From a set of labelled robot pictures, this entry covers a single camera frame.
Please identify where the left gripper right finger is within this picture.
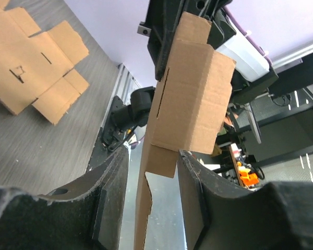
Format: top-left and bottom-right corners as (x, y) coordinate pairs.
(177, 150), (313, 249)

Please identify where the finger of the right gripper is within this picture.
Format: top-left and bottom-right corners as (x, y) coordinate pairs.
(207, 9), (236, 49)
(147, 0), (184, 81)

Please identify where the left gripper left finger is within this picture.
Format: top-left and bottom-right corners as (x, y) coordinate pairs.
(0, 146), (129, 249)

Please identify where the small cardboard box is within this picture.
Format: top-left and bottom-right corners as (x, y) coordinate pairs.
(134, 12), (236, 249)

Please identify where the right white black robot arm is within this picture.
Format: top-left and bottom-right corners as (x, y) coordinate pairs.
(137, 1), (278, 108)

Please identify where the large flat cardboard box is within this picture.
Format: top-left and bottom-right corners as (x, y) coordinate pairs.
(0, 1), (89, 124)

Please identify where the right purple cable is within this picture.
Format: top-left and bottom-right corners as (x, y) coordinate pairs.
(223, 6), (273, 66)

